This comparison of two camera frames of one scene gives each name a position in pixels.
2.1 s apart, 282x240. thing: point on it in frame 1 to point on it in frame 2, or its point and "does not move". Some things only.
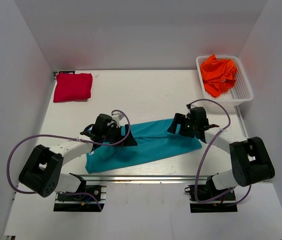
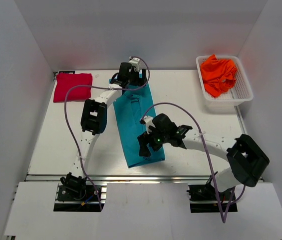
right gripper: [179, 118] to [143, 139]
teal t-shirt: [153, 143] to [132, 109]
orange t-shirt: [219, 75] does not move
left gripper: [120, 136] to [140, 81]
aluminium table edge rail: [140, 179] does not move
